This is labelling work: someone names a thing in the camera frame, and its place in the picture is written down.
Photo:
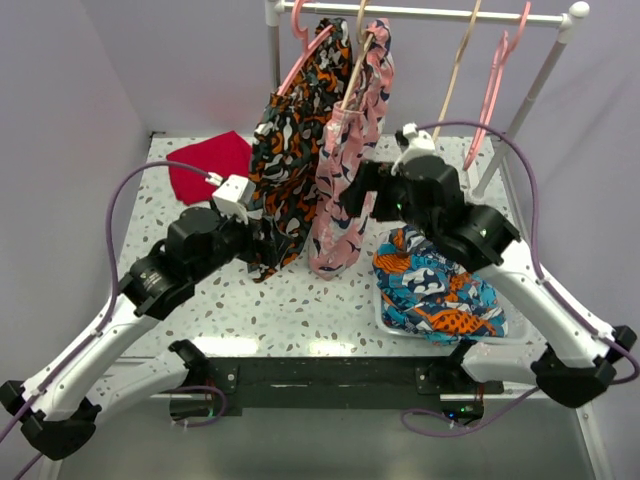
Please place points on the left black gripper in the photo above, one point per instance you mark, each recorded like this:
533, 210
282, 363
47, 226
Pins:
257, 249

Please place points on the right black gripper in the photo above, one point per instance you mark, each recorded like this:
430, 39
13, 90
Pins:
370, 176

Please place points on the pink navy patterned shorts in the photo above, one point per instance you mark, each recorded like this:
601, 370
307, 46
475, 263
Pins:
350, 137

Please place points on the beige wooden hanger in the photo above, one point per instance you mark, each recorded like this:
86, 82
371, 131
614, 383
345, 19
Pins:
364, 41
458, 60

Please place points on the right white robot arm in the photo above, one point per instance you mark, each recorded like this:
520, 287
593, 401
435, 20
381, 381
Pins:
577, 361

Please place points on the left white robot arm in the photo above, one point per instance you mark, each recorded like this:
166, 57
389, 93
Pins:
59, 408

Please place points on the blue orange patterned shorts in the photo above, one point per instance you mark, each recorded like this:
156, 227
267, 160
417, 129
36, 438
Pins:
421, 293

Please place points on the orange black camo shorts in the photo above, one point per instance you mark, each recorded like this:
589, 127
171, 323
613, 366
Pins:
287, 142

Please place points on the right pink hanger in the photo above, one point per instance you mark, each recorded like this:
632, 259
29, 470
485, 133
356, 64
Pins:
501, 55

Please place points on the pink hanger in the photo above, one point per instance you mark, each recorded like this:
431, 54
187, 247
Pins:
501, 55
308, 47

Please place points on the left pink hanger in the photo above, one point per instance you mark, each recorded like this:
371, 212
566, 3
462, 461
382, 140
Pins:
308, 47

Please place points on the red folded cloth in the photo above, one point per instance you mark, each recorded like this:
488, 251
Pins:
226, 154

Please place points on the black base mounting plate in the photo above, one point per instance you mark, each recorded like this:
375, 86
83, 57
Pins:
394, 383

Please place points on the white clothes rack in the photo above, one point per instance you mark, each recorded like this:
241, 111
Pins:
566, 24

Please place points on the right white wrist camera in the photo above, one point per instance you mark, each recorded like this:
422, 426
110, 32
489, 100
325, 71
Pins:
413, 142

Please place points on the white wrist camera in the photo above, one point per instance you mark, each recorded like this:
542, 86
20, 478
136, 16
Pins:
232, 195
413, 142

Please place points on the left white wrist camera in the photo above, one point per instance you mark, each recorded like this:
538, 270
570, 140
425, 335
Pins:
232, 195

